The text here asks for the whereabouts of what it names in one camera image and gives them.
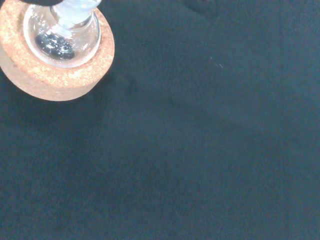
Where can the clear round-bottom flask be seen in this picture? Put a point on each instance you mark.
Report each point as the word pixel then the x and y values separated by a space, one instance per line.
pixel 82 47

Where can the black cloth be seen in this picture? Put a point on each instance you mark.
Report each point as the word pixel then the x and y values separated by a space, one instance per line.
pixel 187 150

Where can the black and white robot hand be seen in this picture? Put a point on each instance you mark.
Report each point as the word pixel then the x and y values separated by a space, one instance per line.
pixel 41 2

